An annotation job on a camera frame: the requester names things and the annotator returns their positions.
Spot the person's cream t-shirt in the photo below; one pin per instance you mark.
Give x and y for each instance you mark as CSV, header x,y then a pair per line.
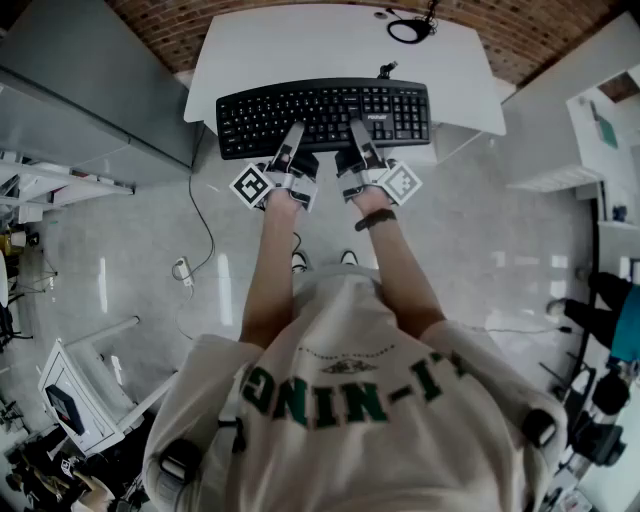
x,y
350,450

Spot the white partition panel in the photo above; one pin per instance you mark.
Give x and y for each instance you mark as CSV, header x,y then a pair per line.
x,y
540,85

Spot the person's left shoe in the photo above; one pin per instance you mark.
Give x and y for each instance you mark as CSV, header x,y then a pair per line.
x,y
300,261

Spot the white metal shelf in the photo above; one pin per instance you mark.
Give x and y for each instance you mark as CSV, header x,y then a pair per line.
x,y
50,175

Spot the person's right forearm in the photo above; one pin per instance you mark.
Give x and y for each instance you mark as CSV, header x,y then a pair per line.
x,y
400,280

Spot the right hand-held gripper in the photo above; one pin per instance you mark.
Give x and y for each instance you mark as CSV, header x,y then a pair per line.
x,y
357,182

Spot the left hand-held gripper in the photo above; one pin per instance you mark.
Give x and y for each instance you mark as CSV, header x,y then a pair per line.
x,y
300,187

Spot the black desk lamp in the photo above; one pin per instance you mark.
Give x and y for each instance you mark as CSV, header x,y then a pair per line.
x,y
422,21

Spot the white table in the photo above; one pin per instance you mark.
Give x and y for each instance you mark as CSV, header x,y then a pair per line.
x,y
300,45

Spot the black keyboard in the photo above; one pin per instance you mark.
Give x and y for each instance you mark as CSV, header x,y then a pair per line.
x,y
310,100

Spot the person's left forearm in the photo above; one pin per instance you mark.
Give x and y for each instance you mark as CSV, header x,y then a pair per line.
x,y
270,270

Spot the small white desk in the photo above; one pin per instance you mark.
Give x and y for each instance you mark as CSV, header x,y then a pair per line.
x,y
100,400

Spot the person's shoe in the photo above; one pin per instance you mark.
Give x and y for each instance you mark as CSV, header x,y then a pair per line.
x,y
300,261
349,257

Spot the grey partition panel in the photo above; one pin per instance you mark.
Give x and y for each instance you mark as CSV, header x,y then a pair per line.
x,y
75,75

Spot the white workbench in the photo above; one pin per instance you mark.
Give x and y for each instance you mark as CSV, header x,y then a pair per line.
x,y
615,165

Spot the black equipment stand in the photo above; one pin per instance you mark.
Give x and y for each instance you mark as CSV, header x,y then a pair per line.
x,y
607,395

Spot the black wristband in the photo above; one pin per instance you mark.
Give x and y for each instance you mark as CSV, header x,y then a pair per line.
x,y
375,218

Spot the black box device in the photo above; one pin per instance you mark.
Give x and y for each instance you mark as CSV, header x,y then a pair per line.
x,y
65,407

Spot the white power strip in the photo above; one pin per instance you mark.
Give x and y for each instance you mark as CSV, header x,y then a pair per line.
x,y
182,270

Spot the person's right shoe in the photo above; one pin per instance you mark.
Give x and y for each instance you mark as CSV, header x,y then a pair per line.
x,y
349,257

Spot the green notebook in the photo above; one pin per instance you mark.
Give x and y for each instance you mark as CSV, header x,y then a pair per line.
x,y
606,127

